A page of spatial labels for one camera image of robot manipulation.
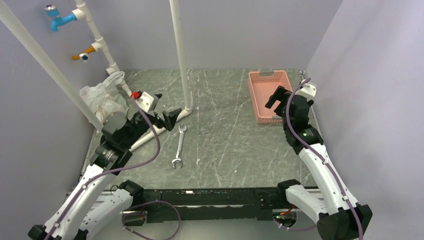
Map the pink plastic basket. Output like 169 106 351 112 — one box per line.
248 70 292 124

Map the white plastic bag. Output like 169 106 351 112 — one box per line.
79 71 129 123

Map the white PVC pipe frame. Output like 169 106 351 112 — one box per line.
0 0 194 153

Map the blue plastic faucet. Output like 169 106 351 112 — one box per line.
44 4 78 32

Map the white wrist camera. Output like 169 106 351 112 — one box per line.
296 80 317 101
130 90 159 113

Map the orange plastic faucet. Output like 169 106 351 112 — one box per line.
71 46 96 62

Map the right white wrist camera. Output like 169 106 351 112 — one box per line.
296 80 317 101

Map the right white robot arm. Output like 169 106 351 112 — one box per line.
265 86 373 240

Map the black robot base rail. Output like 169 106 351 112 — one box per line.
122 187 293 227

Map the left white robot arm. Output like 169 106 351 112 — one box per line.
27 92 183 240

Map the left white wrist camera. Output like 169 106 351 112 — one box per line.
130 90 159 113

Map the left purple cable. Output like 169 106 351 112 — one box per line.
43 94 162 240

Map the silver open-end wrench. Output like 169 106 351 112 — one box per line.
171 124 188 169

